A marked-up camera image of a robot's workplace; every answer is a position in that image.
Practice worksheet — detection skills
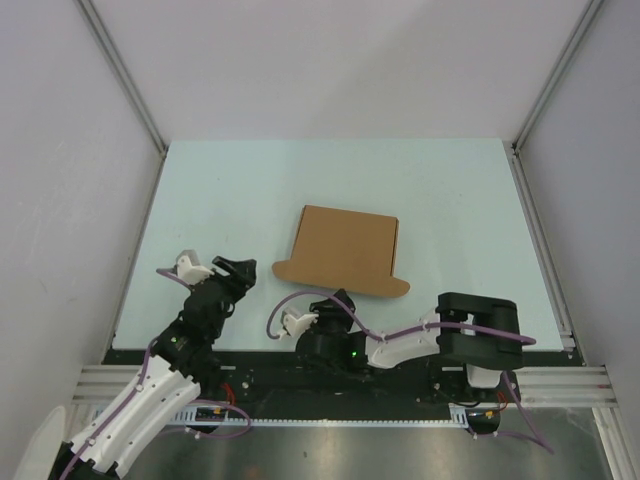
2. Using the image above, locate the brown cardboard box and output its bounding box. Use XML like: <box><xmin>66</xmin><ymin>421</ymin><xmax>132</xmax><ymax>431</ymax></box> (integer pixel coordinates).
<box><xmin>272</xmin><ymin>205</ymin><xmax>410</xmax><ymax>298</ymax></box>

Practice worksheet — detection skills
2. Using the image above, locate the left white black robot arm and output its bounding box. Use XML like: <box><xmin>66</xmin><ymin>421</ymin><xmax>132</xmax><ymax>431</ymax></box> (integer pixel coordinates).
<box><xmin>48</xmin><ymin>250</ymin><xmax>257</xmax><ymax>479</ymax></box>

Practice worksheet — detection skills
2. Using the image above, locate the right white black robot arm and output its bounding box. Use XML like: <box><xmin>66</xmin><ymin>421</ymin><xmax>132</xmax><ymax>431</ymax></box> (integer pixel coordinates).
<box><xmin>295</xmin><ymin>289</ymin><xmax>526</xmax><ymax>401</ymax></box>

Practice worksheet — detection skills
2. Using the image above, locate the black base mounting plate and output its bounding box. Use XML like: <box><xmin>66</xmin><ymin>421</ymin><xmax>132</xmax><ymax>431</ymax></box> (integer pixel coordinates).
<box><xmin>102</xmin><ymin>349</ymin><xmax>584</xmax><ymax>404</ymax></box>

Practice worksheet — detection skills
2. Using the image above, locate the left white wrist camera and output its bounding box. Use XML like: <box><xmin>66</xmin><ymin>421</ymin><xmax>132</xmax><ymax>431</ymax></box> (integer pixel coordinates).
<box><xmin>174</xmin><ymin>250</ymin><xmax>214</xmax><ymax>287</ymax></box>

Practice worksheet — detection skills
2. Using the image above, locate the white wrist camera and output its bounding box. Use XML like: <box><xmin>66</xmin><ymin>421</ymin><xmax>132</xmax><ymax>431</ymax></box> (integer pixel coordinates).
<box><xmin>174</xmin><ymin>250</ymin><xmax>214</xmax><ymax>287</ymax></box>
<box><xmin>277</xmin><ymin>308</ymin><xmax>318</xmax><ymax>339</ymax></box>

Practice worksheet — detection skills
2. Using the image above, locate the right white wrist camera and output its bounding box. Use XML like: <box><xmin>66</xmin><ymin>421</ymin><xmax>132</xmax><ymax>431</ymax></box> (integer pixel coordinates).
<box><xmin>277</xmin><ymin>308</ymin><xmax>318</xmax><ymax>339</ymax></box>

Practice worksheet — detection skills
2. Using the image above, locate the grey slotted cable duct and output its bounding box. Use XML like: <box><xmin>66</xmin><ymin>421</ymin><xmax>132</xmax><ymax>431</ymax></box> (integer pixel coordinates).
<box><xmin>165</xmin><ymin>404</ymin><xmax>501</xmax><ymax>433</ymax></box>

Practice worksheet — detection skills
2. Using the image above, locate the aluminium front rail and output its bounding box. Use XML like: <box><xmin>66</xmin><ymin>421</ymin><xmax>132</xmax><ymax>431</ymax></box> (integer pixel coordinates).
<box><xmin>71</xmin><ymin>365</ymin><xmax>618</xmax><ymax>408</ymax></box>

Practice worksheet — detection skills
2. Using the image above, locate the left aluminium frame post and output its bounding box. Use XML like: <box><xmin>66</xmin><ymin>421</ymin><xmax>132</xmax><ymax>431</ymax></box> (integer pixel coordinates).
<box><xmin>73</xmin><ymin>0</ymin><xmax>168</xmax><ymax>158</ymax></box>

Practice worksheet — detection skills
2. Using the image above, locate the aluminium frame post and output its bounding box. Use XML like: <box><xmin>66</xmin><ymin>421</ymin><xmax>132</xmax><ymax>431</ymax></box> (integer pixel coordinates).
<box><xmin>511</xmin><ymin>0</ymin><xmax>608</xmax><ymax>155</ymax></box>
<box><xmin>73</xmin><ymin>0</ymin><xmax>168</xmax><ymax>158</ymax></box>

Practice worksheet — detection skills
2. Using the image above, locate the right aluminium frame post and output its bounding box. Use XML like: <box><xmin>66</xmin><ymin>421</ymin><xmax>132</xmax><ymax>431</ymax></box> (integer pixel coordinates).
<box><xmin>511</xmin><ymin>0</ymin><xmax>608</xmax><ymax>155</ymax></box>

